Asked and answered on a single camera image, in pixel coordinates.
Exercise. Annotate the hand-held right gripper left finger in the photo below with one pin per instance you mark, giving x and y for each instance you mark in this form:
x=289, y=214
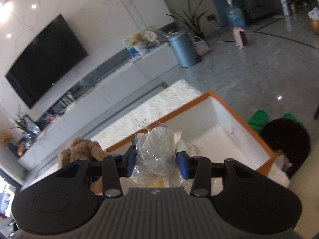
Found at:
x=130, y=163

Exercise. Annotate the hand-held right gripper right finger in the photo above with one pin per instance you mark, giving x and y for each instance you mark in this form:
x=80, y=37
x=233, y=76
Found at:
x=181, y=165

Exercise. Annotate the clear plastic bag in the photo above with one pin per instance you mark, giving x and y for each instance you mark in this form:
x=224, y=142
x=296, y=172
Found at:
x=154, y=144

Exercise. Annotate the orange cardboard box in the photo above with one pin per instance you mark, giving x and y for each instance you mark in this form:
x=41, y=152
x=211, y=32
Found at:
x=224, y=139

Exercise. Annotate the brown plush toy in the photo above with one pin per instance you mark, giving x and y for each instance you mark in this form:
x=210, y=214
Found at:
x=74, y=151

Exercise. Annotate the white marble television console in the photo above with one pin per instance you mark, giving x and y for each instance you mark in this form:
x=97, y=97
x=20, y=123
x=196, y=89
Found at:
x=119, y=84

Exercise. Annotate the white router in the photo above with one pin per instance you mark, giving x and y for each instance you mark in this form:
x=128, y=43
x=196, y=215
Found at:
x=67, y=101

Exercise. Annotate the green slipper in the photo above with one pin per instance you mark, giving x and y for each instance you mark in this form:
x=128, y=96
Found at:
x=291, y=117
x=258, y=119

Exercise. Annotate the dark round bin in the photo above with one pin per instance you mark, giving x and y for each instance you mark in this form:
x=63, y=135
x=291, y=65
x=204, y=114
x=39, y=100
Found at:
x=286, y=137

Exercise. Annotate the green plant in glass vase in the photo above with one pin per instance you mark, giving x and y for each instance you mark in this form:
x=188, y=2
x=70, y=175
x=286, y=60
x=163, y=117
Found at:
x=25, y=127

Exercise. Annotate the grey metal trash can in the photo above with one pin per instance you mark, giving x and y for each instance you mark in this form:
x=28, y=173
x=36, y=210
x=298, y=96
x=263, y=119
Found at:
x=183, y=49

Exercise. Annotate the teddy bear bouquet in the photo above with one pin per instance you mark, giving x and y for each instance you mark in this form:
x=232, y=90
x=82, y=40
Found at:
x=138, y=43

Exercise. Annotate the woven basket bag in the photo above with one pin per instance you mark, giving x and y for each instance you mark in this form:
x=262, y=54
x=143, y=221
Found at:
x=200, y=46

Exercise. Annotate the yellow dried flowers black vase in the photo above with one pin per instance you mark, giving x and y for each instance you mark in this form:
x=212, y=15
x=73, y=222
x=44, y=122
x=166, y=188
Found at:
x=5, y=140

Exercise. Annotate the white round hand fan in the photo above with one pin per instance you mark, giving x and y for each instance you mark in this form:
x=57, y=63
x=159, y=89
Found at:
x=151, y=36

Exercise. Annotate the black flat television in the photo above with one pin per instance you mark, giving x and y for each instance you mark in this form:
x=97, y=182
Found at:
x=44, y=59

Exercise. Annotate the pink space heater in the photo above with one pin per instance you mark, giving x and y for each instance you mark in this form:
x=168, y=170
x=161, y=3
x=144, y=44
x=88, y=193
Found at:
x=241, y=37

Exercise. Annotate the long-leaf potted plant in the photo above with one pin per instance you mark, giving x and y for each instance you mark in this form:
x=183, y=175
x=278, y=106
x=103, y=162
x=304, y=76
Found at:
x=192, y=20

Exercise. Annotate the blue water jug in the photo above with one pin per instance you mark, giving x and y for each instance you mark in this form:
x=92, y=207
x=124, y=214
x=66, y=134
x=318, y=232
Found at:
x=235, y=15

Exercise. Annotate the gold round pot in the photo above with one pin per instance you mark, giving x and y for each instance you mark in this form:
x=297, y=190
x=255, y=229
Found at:
x=315, y=26

